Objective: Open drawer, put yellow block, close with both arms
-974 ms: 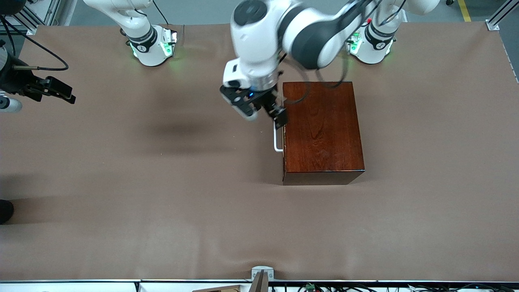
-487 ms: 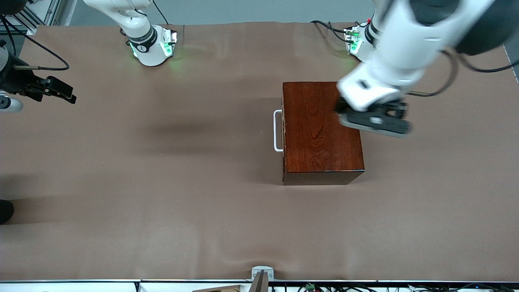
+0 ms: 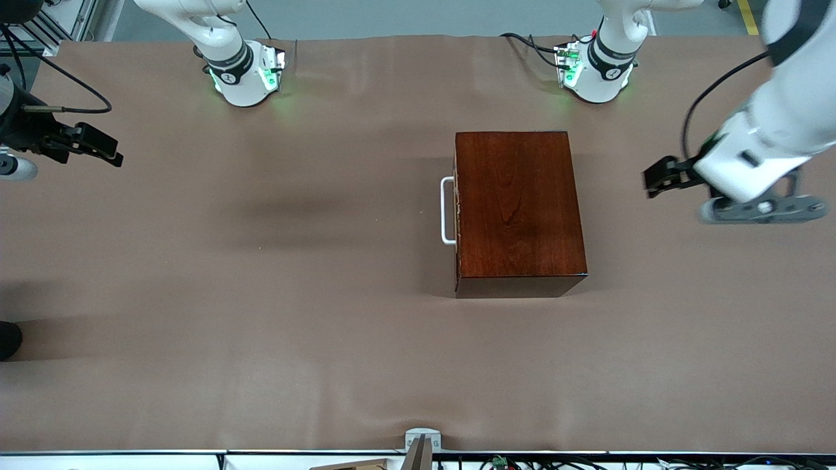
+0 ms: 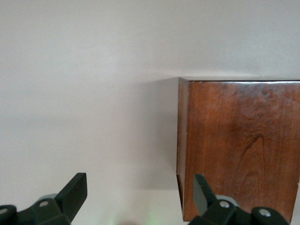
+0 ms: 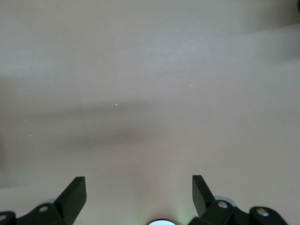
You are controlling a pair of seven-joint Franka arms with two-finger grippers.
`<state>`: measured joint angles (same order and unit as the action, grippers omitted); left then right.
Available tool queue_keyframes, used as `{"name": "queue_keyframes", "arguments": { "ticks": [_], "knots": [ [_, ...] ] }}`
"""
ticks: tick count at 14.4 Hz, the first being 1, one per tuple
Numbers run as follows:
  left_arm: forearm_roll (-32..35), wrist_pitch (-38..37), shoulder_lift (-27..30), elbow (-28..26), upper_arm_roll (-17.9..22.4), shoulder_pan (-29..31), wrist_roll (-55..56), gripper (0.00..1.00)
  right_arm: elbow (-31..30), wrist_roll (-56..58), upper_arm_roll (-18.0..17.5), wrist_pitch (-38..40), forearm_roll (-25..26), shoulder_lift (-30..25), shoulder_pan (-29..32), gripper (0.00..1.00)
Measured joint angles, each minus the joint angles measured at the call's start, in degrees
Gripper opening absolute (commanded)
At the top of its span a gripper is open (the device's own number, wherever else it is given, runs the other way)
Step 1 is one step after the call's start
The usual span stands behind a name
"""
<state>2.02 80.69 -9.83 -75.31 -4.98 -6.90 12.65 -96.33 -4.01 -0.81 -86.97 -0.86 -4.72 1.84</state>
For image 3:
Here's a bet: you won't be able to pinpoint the white table edge rail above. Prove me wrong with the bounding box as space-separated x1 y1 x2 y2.
0 449 836 470

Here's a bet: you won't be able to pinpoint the black left arm base cable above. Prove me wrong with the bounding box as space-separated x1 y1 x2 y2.
500 31 572 69

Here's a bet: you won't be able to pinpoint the grey metal camera bracket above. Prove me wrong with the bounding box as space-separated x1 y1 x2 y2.
404 428 442 470

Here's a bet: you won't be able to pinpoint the thin black right base cable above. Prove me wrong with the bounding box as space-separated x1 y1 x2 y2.
246 0 273 41

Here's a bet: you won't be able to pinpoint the aluminium frame profile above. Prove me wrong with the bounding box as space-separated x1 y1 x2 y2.
26 0 99 41

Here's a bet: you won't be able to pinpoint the tangled black cables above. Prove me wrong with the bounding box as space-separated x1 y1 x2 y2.
436 454 836 470

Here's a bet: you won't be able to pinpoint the wooden drawer with white handle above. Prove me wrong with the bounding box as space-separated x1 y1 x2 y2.
440 147 460 283

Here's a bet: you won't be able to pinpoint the brown table cloth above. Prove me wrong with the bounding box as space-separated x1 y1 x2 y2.
0 34 836 453

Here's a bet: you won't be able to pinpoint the yellow floor tape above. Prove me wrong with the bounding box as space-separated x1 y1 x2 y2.
737 0 761 37

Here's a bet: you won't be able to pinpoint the dark brown wooden cabinet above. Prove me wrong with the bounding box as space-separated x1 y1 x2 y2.
454 131 588 299

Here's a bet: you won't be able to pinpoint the brown cardboard piece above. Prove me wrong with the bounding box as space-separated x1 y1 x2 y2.
310 459 389 470

